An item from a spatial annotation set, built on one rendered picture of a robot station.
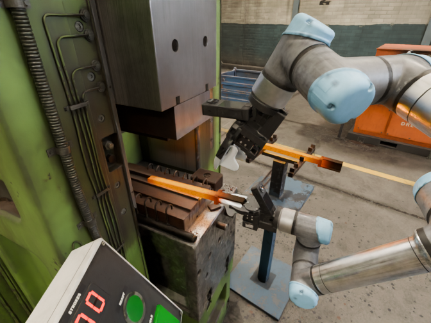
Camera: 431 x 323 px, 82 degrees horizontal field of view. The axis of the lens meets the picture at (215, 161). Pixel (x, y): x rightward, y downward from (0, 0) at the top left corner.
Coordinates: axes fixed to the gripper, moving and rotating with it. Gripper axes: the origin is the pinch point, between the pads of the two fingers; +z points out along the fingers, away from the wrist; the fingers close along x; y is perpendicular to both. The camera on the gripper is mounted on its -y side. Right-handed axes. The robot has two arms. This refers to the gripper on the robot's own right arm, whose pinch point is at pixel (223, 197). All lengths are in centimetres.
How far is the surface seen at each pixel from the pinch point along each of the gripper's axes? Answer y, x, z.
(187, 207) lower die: 2.6, -7.3, 10.4
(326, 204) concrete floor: 103, 154, -40
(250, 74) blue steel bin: 39, 435, 138
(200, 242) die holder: 11.5, -12.3, 3.0
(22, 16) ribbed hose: -55, -35, 19
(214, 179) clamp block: 3.6, 14.0, 10.4
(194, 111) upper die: -30.7, -2.7, 8.1
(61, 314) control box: -18, -55, 0
